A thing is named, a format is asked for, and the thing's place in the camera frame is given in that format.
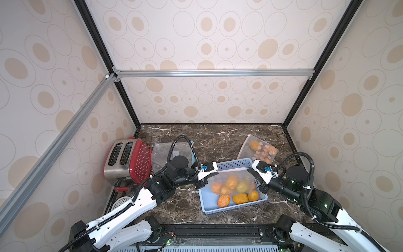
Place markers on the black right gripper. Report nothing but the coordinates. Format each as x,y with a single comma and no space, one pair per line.
263,184

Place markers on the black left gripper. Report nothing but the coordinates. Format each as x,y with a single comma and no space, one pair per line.
201,182

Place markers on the orange potato row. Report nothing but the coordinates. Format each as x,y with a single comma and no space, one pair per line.
217,188
232,181

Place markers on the clear pink zipper bag spare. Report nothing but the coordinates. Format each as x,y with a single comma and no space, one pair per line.
242,174

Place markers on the orange potato back row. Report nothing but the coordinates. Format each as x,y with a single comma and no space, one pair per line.
232,181

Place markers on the clear pink zipper bag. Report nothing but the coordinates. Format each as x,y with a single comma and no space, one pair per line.
257,149

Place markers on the clear blue zipper bag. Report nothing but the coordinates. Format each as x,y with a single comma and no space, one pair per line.
161,150

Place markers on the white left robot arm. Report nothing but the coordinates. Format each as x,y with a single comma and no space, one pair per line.
112,231

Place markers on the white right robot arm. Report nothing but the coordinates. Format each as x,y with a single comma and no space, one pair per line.
327,212

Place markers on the light blue plastic basket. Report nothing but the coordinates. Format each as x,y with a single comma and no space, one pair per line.
209,200

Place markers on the orange wrinkled potato front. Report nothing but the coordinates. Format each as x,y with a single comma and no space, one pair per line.
223,201

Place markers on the yellow potato front middle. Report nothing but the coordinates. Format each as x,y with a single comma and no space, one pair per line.
240,198

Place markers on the red steel toaster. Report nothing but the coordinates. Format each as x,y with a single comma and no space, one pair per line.
128,159

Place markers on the white patterned bowl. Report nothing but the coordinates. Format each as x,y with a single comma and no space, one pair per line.
119,202

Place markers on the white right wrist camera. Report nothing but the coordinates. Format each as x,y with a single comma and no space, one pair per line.
263,167

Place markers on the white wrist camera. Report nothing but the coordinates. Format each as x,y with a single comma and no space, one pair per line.
207,170
263,167

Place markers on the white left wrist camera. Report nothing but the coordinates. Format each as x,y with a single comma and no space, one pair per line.
207,170

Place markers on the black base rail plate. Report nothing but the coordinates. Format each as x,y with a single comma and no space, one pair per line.
182,214

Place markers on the silver aluminium rail back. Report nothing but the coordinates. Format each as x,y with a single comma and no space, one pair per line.
214,73

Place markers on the silver aluminium rail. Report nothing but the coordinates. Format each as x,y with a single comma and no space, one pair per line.
214,73
32,180

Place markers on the silver aluminium rail left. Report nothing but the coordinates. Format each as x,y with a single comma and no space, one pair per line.
32,180

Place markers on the black corner frame post right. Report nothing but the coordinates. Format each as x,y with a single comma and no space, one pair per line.
339,31

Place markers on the black corner frame post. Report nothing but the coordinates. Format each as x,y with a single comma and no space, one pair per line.
90,24
339,31

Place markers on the black corner frame post left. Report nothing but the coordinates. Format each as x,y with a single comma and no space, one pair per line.
90,24

